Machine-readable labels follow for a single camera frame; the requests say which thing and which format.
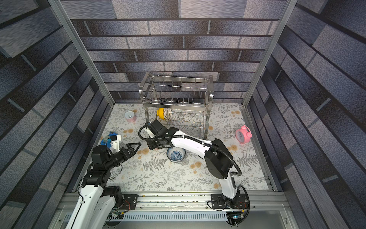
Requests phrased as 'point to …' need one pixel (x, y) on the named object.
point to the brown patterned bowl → (167, 113)
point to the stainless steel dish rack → (182, 102)
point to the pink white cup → (130, 116)
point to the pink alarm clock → (243, 135)
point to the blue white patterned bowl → (176, 154)
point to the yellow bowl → (160, 113)
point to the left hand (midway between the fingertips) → (138, 146)
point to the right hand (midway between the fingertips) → (147, 143)
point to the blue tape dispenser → (107, 140)
